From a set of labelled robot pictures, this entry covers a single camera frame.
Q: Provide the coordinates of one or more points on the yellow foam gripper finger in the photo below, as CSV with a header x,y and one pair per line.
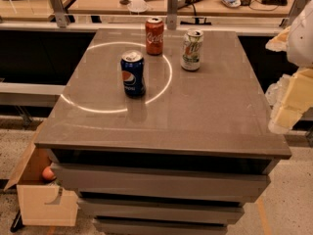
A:
x,y
279,42
291,97

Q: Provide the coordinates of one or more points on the white green 7up can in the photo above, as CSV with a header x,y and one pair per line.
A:
x,y
191,50

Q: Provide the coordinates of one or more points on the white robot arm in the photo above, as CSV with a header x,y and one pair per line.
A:
x,y
300,39

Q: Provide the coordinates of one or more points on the red coca-cola can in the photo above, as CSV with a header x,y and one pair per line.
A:
x,y
154,35

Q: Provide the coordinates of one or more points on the blue pepsi can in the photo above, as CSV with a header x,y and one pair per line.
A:
x,y
132,68

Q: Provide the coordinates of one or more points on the grey drawer cabinet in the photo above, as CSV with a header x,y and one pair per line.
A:
x,y
183,159

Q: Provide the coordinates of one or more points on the clear plastic lid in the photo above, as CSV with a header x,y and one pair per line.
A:
x,y
137,6

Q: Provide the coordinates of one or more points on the orange ball in box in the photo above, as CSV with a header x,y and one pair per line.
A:
x,y
48,174

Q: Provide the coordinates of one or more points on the open cardboard box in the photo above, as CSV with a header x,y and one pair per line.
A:
x,y
41,202

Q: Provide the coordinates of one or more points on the grey metal bracket post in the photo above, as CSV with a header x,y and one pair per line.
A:
x,y
61,16
296,9
171,20

